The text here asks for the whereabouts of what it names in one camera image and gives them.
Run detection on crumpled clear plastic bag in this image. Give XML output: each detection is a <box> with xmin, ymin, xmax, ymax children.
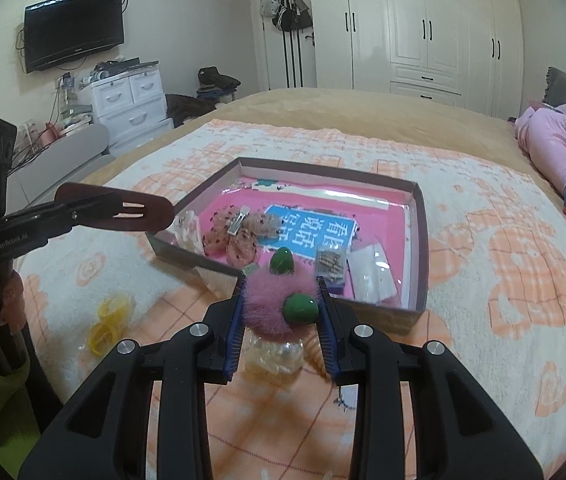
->
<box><xmin>173</xmin><ymin>210</ymin><xmax>205</xmax><ymax>254</ymax></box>

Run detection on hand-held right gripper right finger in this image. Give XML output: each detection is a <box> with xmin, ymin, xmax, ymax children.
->
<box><xmin>315</xmin><ymin>277</ymin><xmax>546</xmax><ymax>480</ymax></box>

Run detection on clear pearl hair clip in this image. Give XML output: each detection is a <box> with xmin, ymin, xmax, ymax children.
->
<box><xmin>245</xmin><ymin>336</ymin><xmax>306</xmax><ymax>376</ymax></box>

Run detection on orange and white blanket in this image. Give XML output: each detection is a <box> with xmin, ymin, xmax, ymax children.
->
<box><xmin>13</xmin><ymin>119</ymin><xmax>566</xmax><ymax>480</ymax></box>

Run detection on white wardrobe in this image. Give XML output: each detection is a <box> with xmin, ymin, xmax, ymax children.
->
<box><xmin>225</xmin><ymin>0</ymin><xmax>524</xmax><ymax>120</ymax></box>

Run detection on yellow hair ring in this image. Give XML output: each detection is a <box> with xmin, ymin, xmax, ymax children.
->
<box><xmin>87</xmin><ymin>296</ymin><xmax>132</xmax><ymax>356</ymax></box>

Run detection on black set-top box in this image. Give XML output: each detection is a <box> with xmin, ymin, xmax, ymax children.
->
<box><xmin>95</xmin><ymin>57</ymin><xmax>159</xmax><ymax>78</ymax></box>

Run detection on brown cardboard box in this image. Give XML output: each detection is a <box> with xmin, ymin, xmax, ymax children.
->
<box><xmin>145</xmin><ymin>156</ymin><xmax>430</xmax><ymax>336</ymax></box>

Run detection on sequined pink hair bow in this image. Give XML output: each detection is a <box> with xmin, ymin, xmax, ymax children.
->
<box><xmin>203</xmin><ymin>203</ymin><xmax>284</xmax><ymax>266</ymax></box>

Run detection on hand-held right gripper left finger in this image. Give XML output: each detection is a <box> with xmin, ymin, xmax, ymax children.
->
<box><xmin>18</xmin><ymin>277</ymin><xmax>246</xmax><ymax>480</ymax></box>

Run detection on pink book with blue label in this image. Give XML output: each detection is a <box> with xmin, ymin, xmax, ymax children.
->
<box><xmin>203</xmin><ymin>175</ymin><xmax>410</xmax><ymax>307</ymax></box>

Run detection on hanging bags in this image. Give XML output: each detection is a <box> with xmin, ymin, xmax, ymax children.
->
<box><xmin>260</xmin><ymin>0</ymin><xmax>314</xmax><ymax>33</ymax></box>

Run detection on pink quilt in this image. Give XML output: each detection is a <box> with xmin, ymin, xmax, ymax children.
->
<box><xmin>516</xmin><ymin>102</ymin><xmax>566</xmax><ymax>196</ymax></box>

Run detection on white drawer cabinet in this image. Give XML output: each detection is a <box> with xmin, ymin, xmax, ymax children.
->
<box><xmin>90</xmin><ymin>62</ymin><xmax>175</xmax><ymax>156</ymax></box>

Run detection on pink pompom hair tie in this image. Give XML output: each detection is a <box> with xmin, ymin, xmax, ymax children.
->
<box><xmin>240</xmin><ymin>247</ymin><xmax>321</xmax><ymax>336</ymax></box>

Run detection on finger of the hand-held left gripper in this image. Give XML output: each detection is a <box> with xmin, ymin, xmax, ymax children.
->
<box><xmin>0</xmin><ymin>199</ymin><xmax>88</xmax><ymax>226</ymax></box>
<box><xmin>38</xmin><ymin>200</ymin><xmax>130</xmax><ymax>241</ymax></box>

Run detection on small clear bag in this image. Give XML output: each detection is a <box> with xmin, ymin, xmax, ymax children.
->
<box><xmin>347</xmin><ymin>245</ymin><xmax>398</xmax><ymax>305</ymax></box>

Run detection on purple hairpin card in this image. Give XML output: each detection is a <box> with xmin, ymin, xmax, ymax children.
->
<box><xmin>315</xmin><ymin>246</ymin><xmax>348</xmax><ymax>297</ymax></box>

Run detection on black wall television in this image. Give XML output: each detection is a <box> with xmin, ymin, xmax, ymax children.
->
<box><xmin>24</xmin><ymin>0</ymin><xmax>126</xmax><ymax>74</ymax></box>

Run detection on dark clothes pile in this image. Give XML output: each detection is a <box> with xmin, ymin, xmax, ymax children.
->
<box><xmin>165</xmin><ymin>94</ymin><xmax>219</xmax><ymax>128</ymax></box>

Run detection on black clothes on stool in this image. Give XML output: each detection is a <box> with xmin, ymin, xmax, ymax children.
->
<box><xmin>197</xmin><ymin>66</ymin><xmax>241</xmax><ymax>103</ymax></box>

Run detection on white door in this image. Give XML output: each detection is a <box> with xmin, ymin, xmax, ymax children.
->
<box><xmin>255</xmin><ymin>0</ymin><xmax>319</xmax><ymax>92</ymax></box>

